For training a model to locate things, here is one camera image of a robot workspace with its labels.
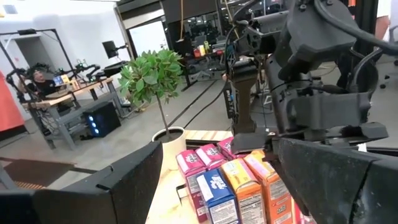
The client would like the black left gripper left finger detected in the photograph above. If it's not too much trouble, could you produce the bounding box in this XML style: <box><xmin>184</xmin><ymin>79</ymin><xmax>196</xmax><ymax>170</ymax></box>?
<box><xmin>0</xmin><ymin>141</ymin><xmax>164</xmax><ymax>224</ymax></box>

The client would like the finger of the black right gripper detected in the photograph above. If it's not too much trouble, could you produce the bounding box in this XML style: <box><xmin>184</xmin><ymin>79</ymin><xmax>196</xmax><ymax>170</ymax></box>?
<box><xmin>230</xmin><ymin>132</ymin><xmax>277</xmax><ymax>155</ymax></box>
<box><xmin>340</xmin><ymin>121</ymin><xmax>389</xmax><ymax>141</ymax></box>

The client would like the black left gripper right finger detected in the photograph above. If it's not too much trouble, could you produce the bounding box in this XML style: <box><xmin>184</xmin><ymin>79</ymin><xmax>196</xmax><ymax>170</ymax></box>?
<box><xmin>273</xmin><ymin>136</ymin><xmax>398</xmax><ymax>224</ymax></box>

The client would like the orange Mini Wheats cereal box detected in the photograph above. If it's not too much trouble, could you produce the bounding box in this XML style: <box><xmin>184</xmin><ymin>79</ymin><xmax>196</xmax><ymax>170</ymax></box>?
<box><xmin>243</xmin><ymin>149</ymin><xmax>295</xmax><ymax>224</ymax></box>
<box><xmin>220</xmin><ymin>157</ymin><xmax>267</xmax><ymax>224</ymax></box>

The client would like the blue Frosted Flakes cereal box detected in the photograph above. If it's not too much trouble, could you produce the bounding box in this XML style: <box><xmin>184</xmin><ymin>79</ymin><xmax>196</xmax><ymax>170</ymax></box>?
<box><xmin>195</xmin><ymin>169</ymin><xmax>241</xmax><ymax>224</ymax></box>

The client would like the wooden shelf with black legs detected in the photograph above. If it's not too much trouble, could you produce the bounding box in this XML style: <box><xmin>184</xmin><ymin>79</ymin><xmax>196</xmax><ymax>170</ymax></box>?
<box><xmin>145</xmin><ymin>169</ymin><xmax>201</xmax><ymax>224</ymax></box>

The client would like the white plant pot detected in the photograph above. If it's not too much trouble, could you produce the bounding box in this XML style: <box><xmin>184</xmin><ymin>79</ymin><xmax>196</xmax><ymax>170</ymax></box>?
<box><xmin>151</xmin><ymin>126</ymin><xmax>187</xmax><ymax>171</ymax></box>

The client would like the black computer tower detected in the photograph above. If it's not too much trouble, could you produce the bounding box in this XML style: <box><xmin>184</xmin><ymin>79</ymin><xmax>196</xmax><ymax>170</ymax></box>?
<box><xmin>83</xmin><ymin>101</ymin><xmax>122</xmax><ymax>138</ymax></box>

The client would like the black cluttered desk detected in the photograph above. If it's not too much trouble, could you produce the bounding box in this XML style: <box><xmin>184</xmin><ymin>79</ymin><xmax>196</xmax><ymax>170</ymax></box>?
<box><xmin>183</xmin><ymin>40</ymin><xmax>226</xmax><ymax>91</ymax></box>

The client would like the person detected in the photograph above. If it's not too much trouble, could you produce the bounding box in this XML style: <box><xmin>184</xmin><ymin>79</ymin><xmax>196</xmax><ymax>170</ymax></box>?
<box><xmin>374</xmin><ymin>0</ymin><xmax>393</xmax><ymax>41</ymax></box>
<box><xmin>18</xmin><ymin>70</ymin><xmax>65</xmax><ymax>97</ymax></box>

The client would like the wooden table with grey legs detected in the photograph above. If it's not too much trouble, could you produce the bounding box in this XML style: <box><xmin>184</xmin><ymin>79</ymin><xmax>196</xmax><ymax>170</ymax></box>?
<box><xmin>21</xmin><ymin>77</ymin><xmax>125</xmax><ymax>151</ymax></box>

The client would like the green leafy plant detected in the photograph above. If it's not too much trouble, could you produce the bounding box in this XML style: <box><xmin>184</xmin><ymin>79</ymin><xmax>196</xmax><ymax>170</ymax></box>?
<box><xmin>117</xmin><ymin>48</ymin><xmax>185</xmax><ymax>141</ymax></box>

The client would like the orange panel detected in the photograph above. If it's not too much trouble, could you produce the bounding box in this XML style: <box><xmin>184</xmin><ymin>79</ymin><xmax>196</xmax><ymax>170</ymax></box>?
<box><xmin>0</xmin><ymin>70</ymin><xmax>27</xmax><ymax>133</ymax></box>

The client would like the black monitor on stand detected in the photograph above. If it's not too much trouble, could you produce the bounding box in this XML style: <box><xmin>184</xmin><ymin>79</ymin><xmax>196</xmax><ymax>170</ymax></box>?
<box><xmin>101</xmin><ymin>40</ymin><xmax>130</xmax><ymax>78</ymax></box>

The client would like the black metal rig frame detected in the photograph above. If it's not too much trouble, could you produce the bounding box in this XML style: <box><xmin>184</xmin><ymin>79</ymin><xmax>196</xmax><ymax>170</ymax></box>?
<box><xmin>0</xmin><ymin>27</ymin><xmax>78</xmax><ymax>103</ymax></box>

